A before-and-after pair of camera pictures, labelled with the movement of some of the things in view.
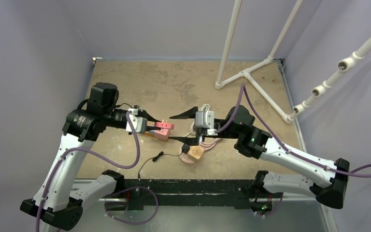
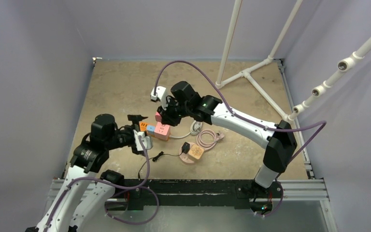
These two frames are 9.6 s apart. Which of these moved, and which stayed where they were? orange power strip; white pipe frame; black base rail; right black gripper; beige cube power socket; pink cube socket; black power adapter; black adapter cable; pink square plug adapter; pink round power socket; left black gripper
Moved: right black gripper; left black gripper; orange power strip; pink square plug adapter
Stayed: black adapter cable; pink cube socket; white pipe frame; pink round power socket; beige cube power socket; black power adapter; black base rail
